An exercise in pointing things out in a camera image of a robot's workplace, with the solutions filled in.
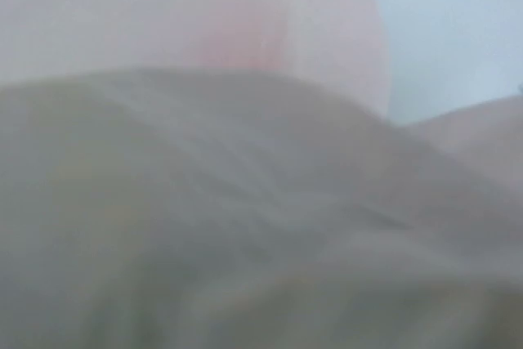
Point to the white printed plastic bag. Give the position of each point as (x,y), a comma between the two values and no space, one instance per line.
(220,174)

